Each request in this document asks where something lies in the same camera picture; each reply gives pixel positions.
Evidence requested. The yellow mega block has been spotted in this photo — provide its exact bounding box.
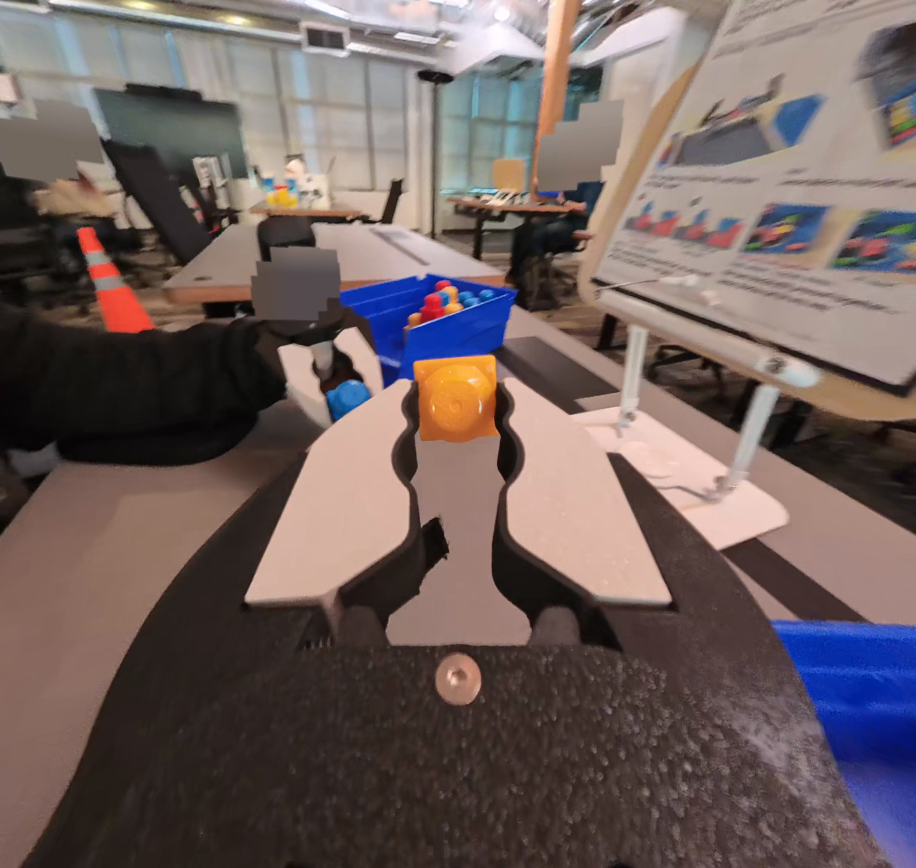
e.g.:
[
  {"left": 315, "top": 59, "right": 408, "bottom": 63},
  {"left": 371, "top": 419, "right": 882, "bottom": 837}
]
[{"left": 414, "top": 354, "right": 500, "bottom": 443}]

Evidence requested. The orange traffic cone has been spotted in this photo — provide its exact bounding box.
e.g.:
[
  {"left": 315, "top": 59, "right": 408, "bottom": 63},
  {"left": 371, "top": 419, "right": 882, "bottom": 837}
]
[{"left": 75, "top": 226, "right": 155, "bottom": 334}]

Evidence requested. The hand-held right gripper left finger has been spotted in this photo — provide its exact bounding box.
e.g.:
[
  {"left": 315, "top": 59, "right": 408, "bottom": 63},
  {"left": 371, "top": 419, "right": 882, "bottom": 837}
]
[{"left": 243, "top": 379, "right": 450, "bottom": 629}]

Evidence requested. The person's left forearm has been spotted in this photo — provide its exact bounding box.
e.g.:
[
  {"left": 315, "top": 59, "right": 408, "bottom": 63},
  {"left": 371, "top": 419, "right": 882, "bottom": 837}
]
[{"left": 0, "top": 303, "right": 287, "bottom": 465}]

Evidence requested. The black floor lamp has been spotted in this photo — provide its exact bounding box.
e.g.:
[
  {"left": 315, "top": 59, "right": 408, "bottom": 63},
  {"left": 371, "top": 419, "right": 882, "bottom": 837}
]
[{"left": 418, "top": 70, "right": 455, "bottom": 239}]

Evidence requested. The white document stand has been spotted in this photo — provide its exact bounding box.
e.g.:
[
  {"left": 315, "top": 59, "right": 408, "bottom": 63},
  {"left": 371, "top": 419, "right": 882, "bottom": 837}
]
[{"left": 569, "top": 60, "right": 916, "bottom": 552}]

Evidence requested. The wooden pillar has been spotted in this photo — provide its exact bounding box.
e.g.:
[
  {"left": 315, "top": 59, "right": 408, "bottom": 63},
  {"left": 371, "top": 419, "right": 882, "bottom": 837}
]
[{"left": 533, "top": 0, "right": 581, "bottom": 200}]

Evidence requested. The black wrist rest pad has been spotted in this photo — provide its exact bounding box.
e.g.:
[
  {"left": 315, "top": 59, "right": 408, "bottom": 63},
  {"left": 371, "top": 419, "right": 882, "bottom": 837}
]
[{"left": 57, "top": 410, "right": 260, "bottom": 465}]

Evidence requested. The blue mega block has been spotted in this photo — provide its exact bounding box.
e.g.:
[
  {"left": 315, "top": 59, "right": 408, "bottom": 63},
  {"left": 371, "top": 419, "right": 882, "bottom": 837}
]
[{"left": 325, "top": 380, "right": 372, "bottom": 423}]

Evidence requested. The black office chair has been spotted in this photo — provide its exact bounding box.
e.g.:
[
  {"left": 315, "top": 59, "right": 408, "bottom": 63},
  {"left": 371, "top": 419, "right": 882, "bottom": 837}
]
[{"left": 361, "top": 180, "right": 405, "bottom": 225}]

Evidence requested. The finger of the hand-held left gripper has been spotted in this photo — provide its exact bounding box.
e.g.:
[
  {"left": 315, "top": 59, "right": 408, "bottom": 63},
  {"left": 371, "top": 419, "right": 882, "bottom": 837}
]
[
  {"left": 276, "top": 343, "right": 336, "bottom": 427},
  {"left": 335, "top": 324, "right": 387, "bottom": 403}
]

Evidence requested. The large dark display screen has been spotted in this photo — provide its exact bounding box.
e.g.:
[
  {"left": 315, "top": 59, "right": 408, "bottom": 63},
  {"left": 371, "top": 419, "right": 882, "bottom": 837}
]
[{"left": 93, "top": 87, "right": 248, "bottom": 178}]

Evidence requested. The blue plastic bin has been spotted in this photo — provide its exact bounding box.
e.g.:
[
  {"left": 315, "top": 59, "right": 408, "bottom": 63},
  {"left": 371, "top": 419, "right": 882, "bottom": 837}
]
[
  {"left": 773, "top": 619, "right": 916, "bottom": 868},
  {"left": 340, "top": 274, "right": 518, "bottom": 388}
]

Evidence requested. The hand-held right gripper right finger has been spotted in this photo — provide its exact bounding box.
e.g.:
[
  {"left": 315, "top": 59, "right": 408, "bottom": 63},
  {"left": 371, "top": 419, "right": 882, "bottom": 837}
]
[{"left": 492, "top": 378, "right": 674, "bottom": 626}]

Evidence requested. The black cable flap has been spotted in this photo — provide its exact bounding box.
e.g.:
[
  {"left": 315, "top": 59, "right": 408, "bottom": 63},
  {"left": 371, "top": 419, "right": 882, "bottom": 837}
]
[{"left": 494, "top": 336, "right": 622, "bottom": 414}]

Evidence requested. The brown wooden desk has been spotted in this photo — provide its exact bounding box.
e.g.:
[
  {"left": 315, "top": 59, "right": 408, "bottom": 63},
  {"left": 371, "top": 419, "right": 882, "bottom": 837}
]
[
  {"left": 447, "top": 192, "right": 588, "bottom": 261},
  {"left": 249, "top": 199, "right": 364, "bottom": 224}
]

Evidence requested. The printed instruction sheet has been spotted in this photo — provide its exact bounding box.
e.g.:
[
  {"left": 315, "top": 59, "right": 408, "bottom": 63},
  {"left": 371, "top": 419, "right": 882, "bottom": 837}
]
[{"left": 594, "top": 0, "right": 916, "bottom": 386}]

